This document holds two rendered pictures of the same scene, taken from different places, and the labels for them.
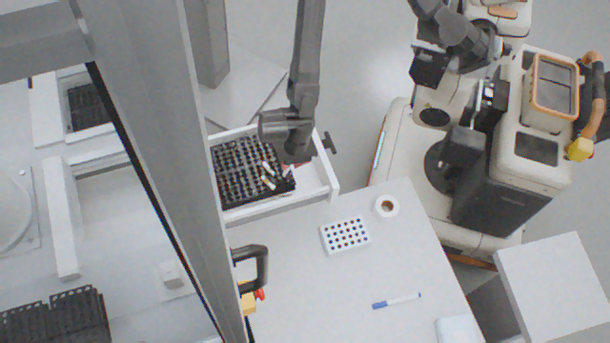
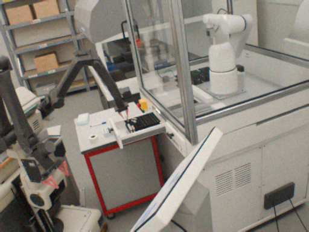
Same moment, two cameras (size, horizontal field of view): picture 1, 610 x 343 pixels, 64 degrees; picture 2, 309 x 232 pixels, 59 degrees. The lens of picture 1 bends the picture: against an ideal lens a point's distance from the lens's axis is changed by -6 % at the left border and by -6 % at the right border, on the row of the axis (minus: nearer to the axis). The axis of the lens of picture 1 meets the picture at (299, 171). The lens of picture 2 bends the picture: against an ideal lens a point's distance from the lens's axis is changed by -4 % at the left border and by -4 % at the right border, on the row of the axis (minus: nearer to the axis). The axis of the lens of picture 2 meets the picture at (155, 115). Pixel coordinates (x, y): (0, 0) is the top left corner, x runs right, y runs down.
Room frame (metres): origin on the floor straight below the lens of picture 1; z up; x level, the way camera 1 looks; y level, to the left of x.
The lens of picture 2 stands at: (2.37, 0.59, 1.79)
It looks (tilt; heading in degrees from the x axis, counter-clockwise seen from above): 26 degrees down; 191
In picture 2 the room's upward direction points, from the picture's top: 11 degrees counter-clockwise
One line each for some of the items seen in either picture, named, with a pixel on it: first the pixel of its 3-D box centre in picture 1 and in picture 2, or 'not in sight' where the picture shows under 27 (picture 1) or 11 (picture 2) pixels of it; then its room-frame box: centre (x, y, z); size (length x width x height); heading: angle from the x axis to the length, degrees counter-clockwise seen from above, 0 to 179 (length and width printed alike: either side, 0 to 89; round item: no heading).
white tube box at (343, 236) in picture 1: (344, 236); (110, 131); (0.50, -0.15, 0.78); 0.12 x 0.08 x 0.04; 114
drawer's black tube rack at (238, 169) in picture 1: (246, 171); (142, 124); (0.62, 0.14, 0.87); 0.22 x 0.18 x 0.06; 116
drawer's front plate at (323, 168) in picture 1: (315, 151); (115, 132); (0.70, -0.04, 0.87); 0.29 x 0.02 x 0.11; 26
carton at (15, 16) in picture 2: not in sight; (21, 14); (-2.57, -2.47, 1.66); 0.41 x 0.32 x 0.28; 110
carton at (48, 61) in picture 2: not in sight; (46, 61); (-2.63, -2.29, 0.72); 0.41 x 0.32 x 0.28; 110
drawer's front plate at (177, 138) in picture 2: not in sight; (175, 138); (0.85, 0.39, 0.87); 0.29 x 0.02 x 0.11; 26
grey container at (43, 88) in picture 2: not in sight; (47, 87); (-2.57, -2.43, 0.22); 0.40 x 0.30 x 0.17; 110
